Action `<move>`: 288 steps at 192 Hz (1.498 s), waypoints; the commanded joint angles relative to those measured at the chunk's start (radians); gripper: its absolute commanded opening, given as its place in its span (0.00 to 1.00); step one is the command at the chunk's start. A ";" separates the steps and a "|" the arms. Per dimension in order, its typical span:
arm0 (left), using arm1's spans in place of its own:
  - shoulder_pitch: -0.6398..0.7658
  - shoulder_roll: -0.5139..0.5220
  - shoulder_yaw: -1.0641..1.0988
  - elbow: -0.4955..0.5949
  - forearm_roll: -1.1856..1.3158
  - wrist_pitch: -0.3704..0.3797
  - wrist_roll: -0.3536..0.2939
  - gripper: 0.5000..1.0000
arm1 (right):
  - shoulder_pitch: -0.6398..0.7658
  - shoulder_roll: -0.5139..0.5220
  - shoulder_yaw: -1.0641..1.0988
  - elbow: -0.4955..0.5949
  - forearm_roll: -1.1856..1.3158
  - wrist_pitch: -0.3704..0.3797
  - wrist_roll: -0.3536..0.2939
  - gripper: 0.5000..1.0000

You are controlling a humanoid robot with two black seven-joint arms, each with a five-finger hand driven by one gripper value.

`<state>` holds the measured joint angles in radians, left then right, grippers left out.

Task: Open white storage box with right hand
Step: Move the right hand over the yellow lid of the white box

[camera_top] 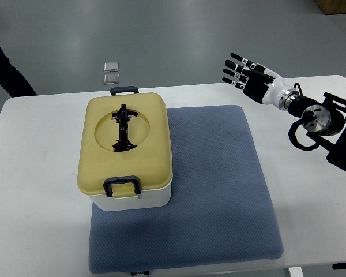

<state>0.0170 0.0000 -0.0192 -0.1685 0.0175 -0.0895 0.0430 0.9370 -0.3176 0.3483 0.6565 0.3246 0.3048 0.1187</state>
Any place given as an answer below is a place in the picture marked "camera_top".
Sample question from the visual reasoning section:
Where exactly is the yellow storage box lid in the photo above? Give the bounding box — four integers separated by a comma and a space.
77, 92, 172, 198

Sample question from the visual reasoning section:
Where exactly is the brown cardboard box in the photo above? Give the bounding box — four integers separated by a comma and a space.
315, 0, 346, 15

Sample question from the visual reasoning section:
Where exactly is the white table leg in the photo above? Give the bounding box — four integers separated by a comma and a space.
288, 267, 304, 277

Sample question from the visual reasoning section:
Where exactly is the person in dark trousers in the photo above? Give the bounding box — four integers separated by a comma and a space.
0, 47, 37, 98

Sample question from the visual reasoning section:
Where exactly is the black table control panel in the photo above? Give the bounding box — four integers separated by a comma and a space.
332, 263, 346, 270

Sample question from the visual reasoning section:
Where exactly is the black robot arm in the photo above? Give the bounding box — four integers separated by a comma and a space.
284, 83, 346, 171

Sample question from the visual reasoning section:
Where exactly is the blue grey cushion mat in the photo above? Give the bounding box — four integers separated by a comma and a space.
89, 105, 284, 274

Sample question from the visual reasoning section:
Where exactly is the white storage box base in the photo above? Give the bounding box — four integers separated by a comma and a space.
89, 182, 171, 211

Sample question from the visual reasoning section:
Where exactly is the upper silver floor plate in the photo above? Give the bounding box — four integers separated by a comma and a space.
104, 62, 119, 72

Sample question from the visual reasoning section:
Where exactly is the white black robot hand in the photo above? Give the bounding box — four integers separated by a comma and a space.
222, 53, 290, 109

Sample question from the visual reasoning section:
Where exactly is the silver floor plate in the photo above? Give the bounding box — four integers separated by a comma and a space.
104, 73, 119, 85
104, 62, 119, 72

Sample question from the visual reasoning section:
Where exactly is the lower silver floor plate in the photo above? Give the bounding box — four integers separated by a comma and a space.
104, 73, 119, 85

